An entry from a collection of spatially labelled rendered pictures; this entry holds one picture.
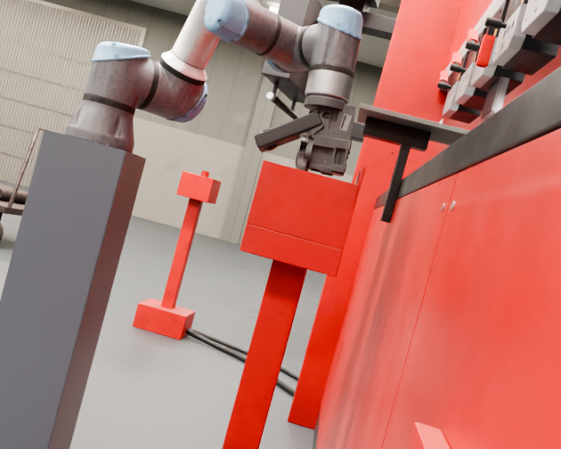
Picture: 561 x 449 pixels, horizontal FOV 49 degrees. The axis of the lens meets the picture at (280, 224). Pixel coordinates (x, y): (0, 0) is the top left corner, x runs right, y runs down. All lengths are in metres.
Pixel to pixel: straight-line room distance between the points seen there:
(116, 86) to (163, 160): 9.21
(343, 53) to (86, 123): 0.61
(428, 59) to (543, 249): 2.01
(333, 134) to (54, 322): 0.73
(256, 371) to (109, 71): 0.72
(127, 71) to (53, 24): 10.08
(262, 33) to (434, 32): 1.38
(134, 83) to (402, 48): 1.19
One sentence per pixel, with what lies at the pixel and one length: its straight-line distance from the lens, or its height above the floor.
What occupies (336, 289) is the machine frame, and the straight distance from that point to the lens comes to 2.26.
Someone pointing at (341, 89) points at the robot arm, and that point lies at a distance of 1.02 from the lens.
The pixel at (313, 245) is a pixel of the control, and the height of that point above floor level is 0.70.
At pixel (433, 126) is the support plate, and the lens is 1.34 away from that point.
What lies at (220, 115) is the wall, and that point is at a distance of 10.55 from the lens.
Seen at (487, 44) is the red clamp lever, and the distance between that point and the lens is 1.31.
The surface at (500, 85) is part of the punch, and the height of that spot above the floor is 1.12.
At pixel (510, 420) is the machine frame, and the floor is 0.67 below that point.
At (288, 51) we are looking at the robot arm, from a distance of 1.09.
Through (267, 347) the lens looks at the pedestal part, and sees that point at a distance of 1.08.
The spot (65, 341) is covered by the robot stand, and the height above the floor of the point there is 0.35.
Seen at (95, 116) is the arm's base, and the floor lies 0.83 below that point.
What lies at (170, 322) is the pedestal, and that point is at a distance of 3.09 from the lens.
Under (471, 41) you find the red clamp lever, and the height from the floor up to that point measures 1.23.
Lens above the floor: 0.74
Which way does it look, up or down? 1 degrees down
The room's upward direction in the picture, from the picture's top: 15 degrees clockwise
